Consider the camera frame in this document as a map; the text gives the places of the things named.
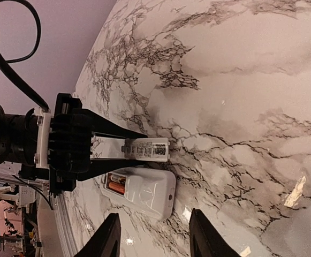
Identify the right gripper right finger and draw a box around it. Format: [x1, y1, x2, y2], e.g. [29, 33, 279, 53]
[189, 208, 239, 257]

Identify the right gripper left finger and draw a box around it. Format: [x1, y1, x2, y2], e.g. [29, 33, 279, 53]
[75, 213, 121, 257]

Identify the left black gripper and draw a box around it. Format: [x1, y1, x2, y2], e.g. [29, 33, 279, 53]
[19, 93, 148, 195]

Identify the orange battery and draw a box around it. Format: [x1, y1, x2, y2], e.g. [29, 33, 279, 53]
[108, 182, 125, 195]
[110, 173, 126, 185]

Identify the white battery compartment cover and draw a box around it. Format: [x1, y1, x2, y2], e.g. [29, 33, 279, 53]
[121, 138, 170, 162]

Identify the white remote control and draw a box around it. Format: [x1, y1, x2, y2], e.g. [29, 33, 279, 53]
[99, 167, 176, 220]

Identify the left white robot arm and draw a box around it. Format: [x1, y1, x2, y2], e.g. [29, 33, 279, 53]
[0, 93, 146, 195]

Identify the front aluminium rail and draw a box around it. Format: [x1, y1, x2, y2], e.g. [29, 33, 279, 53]
[37, 195, 78, 257]

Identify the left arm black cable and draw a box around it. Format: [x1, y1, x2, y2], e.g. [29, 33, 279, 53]
[0, 0, 50, 112]

